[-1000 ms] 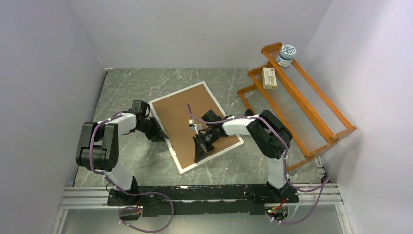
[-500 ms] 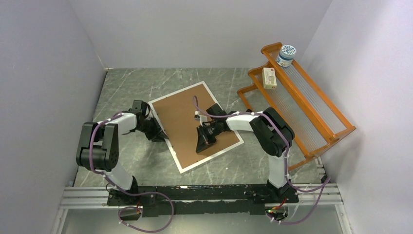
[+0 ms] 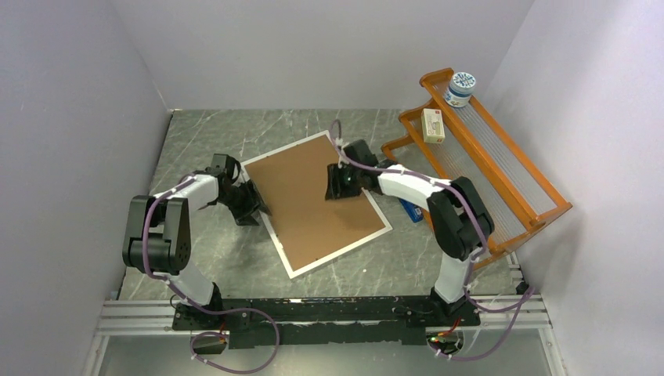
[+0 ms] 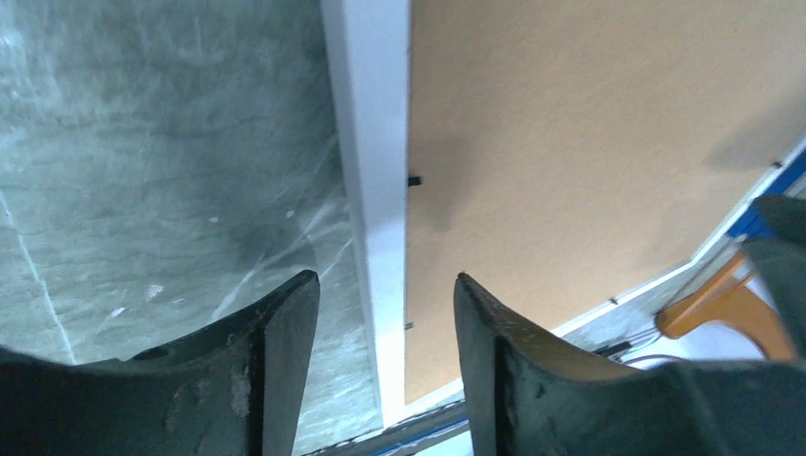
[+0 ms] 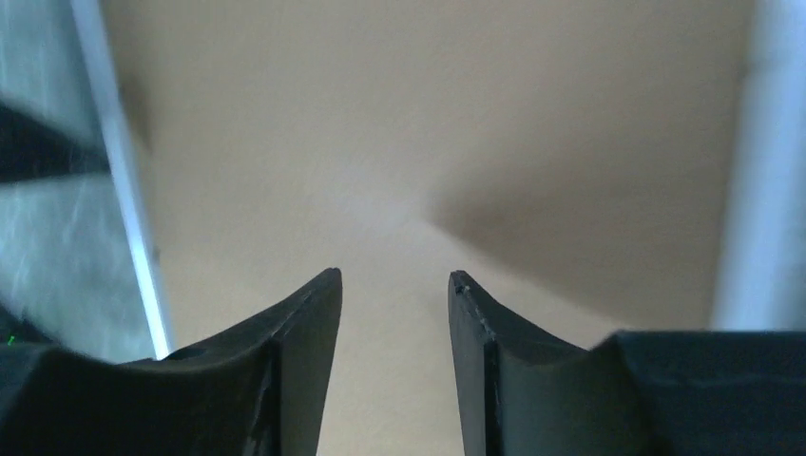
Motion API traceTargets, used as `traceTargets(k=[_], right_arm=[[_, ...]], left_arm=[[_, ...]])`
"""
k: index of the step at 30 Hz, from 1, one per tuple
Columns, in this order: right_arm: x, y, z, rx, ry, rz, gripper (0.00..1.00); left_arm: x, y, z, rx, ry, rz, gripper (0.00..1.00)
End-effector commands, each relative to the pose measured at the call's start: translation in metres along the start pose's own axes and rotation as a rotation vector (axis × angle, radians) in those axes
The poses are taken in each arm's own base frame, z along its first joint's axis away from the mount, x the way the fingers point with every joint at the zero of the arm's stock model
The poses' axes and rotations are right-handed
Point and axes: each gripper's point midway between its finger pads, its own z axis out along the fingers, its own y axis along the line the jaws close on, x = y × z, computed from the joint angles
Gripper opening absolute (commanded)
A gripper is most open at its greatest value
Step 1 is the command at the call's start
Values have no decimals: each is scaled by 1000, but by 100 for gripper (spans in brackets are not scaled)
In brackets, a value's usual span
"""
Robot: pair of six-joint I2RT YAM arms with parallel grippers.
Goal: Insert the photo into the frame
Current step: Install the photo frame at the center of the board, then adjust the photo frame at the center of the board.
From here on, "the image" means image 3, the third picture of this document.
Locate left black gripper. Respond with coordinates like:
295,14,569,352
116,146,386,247
217,179,271,226

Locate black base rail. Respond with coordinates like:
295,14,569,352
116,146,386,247
172,289,481,349

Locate white picture frame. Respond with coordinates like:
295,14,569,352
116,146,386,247
240,130,393,280

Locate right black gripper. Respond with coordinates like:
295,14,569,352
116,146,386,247
325,162,363,201

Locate orange wooden shelf rack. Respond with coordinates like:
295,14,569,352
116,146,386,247
381,68,572,268

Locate purple cable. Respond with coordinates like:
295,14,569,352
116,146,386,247
328,119,536,363
141,174,281,374

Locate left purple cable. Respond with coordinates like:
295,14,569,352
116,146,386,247
141,174,281,374

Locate blue stapler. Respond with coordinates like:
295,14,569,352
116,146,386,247
399,199,424,223

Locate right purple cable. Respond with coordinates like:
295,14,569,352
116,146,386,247
328,119,536,363

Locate small cream box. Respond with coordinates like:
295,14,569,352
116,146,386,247
420,108,446,144

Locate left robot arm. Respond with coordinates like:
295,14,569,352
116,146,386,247
122,154,270,329

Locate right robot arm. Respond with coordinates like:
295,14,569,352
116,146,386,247
325,137,495,325

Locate brown backing board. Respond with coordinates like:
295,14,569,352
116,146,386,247
245,136,386,273

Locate blue white round jar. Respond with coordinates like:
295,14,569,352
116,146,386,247
443,72,477,108

